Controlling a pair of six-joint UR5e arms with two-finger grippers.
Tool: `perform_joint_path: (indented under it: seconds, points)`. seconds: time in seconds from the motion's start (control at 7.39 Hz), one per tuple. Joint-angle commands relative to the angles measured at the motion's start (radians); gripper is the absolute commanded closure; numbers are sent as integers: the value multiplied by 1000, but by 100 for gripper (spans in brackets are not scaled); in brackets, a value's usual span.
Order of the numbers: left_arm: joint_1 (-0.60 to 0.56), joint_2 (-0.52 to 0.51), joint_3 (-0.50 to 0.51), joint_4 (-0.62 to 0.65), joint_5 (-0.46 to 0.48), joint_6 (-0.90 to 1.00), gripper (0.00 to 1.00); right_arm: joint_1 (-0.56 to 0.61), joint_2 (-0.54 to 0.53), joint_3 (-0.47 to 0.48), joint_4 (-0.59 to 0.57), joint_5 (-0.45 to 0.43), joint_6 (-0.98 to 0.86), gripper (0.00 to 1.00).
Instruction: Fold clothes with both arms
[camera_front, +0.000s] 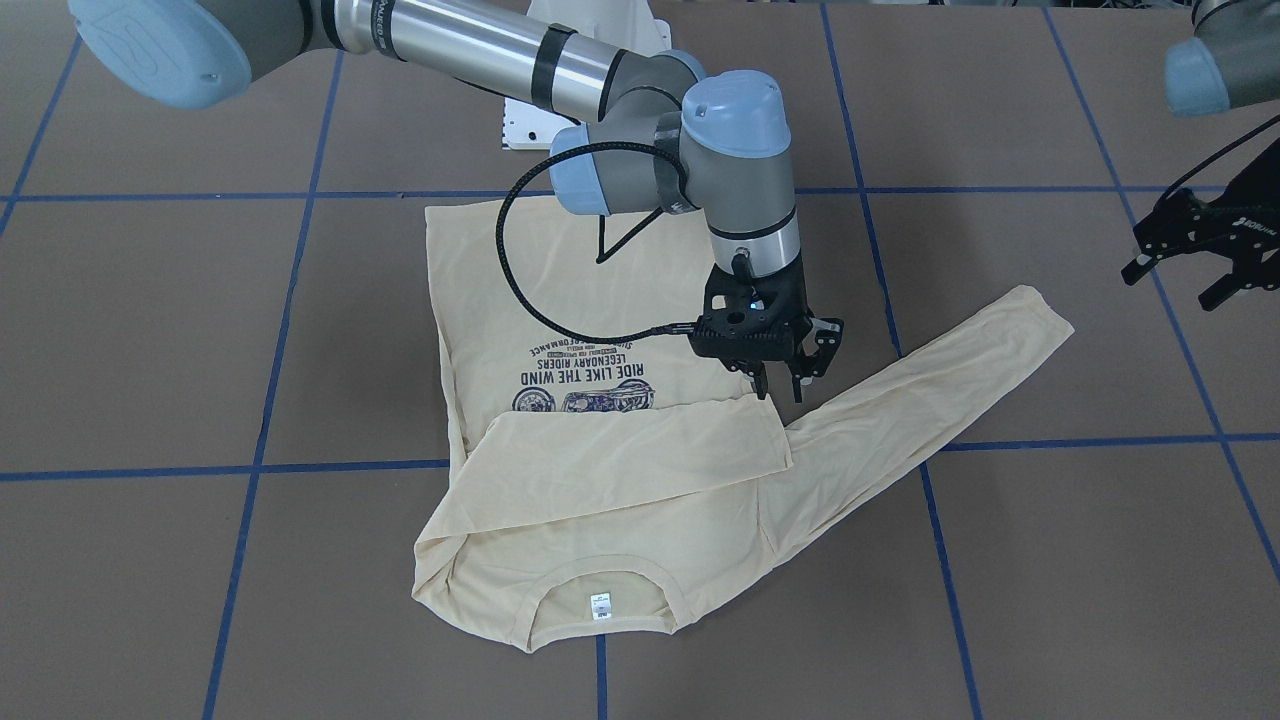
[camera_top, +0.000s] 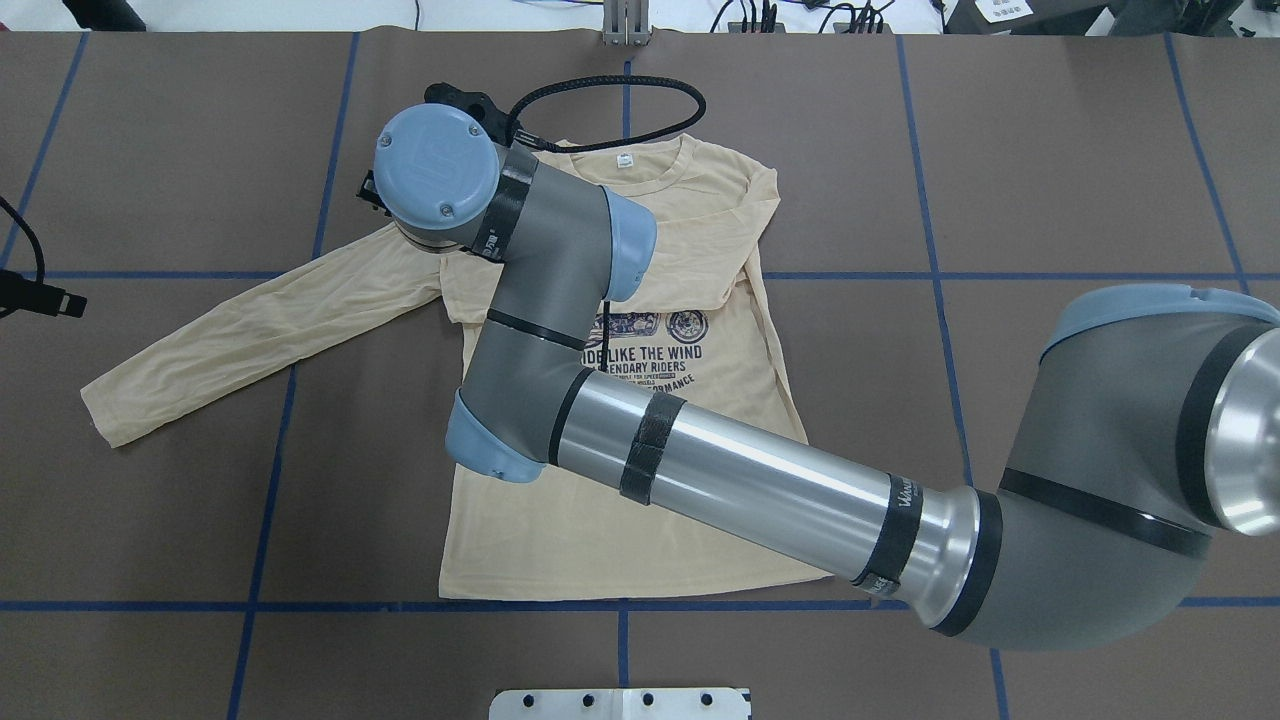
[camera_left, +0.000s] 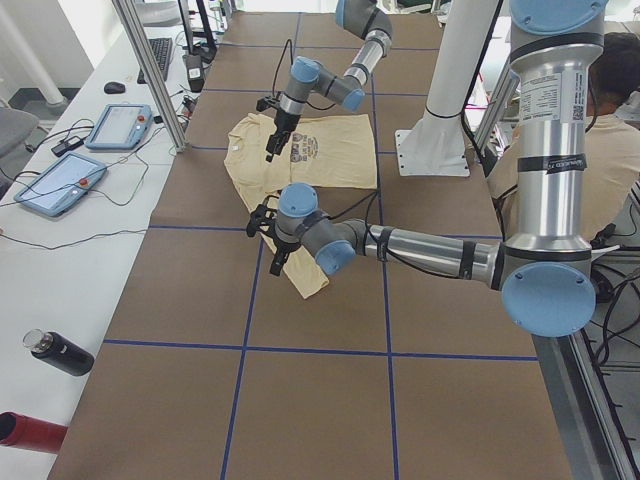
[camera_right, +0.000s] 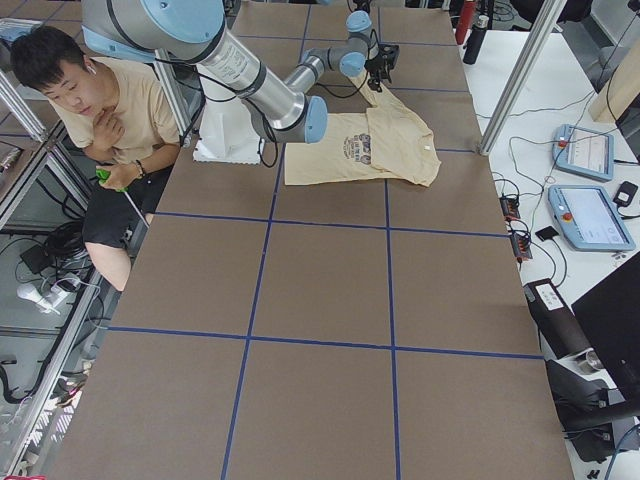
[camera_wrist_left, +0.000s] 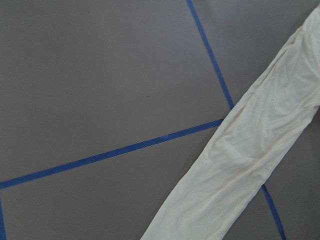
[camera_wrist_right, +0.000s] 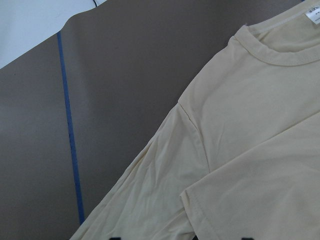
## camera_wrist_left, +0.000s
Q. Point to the pale yellow long-sleeve shirt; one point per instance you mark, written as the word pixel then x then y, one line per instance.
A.
pixel 248 145

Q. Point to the brown gridded table mat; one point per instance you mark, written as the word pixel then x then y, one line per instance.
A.
pixel 80 78

